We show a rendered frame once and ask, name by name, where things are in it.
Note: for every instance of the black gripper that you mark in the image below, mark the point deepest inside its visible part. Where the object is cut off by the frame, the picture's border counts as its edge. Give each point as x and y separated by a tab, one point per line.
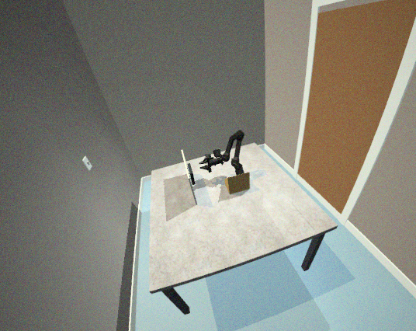
210	163

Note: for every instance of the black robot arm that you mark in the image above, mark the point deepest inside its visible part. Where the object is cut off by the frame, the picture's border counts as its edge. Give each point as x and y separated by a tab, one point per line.
235	162

